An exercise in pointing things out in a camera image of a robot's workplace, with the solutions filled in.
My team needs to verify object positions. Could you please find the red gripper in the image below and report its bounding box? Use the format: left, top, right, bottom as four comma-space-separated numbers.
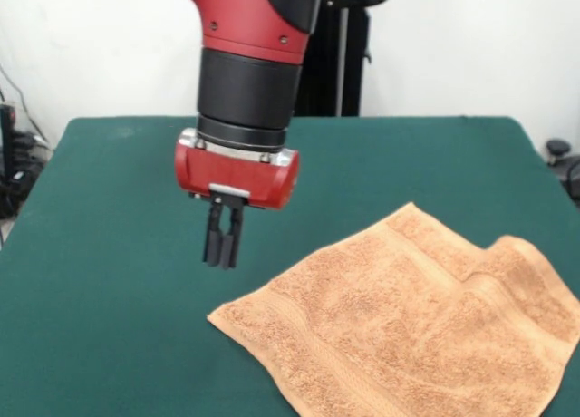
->
174, 127, 300, 271

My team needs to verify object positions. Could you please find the orange terry towel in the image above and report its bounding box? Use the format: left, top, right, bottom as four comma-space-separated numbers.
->
207, 201, 580, 417

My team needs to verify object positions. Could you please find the dark green table cloth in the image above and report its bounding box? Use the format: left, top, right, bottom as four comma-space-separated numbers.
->
0, 115, 580, 417

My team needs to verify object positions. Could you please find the black electronics box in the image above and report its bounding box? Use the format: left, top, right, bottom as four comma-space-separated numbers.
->
0, 102, 18, 185

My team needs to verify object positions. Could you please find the black office chair base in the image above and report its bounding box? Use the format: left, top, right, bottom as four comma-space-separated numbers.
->
546, 138, 580, 196

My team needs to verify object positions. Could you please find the bundle of black cables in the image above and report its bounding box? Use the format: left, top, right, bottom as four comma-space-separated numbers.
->
0, 65, 53, 219

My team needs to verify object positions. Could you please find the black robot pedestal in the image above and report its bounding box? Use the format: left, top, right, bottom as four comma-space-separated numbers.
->
294, 0, 393, 118

